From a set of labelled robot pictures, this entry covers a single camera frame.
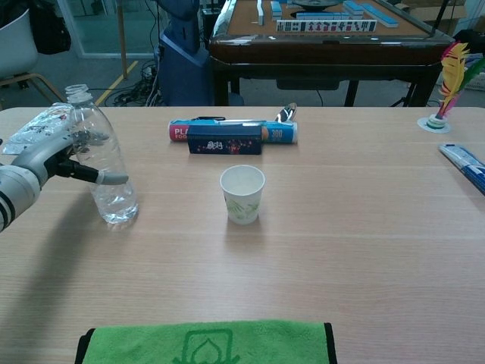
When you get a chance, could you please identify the black bag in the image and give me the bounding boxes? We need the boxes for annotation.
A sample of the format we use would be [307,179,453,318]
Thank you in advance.
[28,0,72,55]

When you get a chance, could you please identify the blue red food wrap roll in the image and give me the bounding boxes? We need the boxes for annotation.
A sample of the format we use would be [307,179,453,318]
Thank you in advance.
[167,119,299,146]

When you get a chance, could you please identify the dark blue printed box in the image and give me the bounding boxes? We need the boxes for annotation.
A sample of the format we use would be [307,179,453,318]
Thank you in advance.
[187,124,263,155]

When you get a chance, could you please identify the green microfiber cloth black trim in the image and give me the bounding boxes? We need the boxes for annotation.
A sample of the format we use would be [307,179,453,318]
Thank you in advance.
[74,320,338,364]

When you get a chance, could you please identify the colourful feather shuttlecock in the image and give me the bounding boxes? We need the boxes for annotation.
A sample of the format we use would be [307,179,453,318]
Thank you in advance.
[417,40,485,134]

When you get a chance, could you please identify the tangle of floor cables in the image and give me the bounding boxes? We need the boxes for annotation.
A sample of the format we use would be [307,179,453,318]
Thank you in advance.
[108,62,164,107]

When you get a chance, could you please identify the shiny metal spoon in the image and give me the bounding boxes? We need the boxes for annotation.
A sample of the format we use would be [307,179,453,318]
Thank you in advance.
[274,102,299,124]

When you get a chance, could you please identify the row of white-faced mahjong tiles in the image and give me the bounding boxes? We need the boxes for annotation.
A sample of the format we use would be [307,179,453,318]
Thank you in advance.
[276,19,378,33]

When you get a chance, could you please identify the transparent plastic water bottle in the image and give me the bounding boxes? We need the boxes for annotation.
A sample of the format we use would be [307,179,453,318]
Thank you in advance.
[64,83,139,224]

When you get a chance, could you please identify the blue machine base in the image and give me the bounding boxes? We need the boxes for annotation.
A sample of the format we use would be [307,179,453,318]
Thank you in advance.
[157,0,213,107]

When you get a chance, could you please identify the white paper cup green print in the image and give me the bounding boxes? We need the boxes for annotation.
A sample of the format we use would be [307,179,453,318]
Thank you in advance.
[219,165,266,225]

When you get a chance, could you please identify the blue white flat package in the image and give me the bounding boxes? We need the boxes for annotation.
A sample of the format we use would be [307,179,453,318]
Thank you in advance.
[438,142,485,197]

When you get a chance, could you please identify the dark wooden mahjong table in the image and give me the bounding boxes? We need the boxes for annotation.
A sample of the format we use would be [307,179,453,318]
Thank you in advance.
[208,0,455,107]

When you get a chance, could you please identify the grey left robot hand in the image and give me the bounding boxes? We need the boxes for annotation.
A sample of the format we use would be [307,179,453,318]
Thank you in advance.
[10,130,129,187]

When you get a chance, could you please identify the silver foil snack bag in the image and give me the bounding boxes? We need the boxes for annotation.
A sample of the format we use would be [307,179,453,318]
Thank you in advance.
[2,102,77,155]

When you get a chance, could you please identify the white chair wooden legs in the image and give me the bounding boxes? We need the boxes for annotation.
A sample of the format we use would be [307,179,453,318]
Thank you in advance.
[0,8,67,111]

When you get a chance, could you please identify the wooden pole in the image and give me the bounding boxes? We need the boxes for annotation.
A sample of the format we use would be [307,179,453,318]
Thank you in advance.
[116,0,129,80]

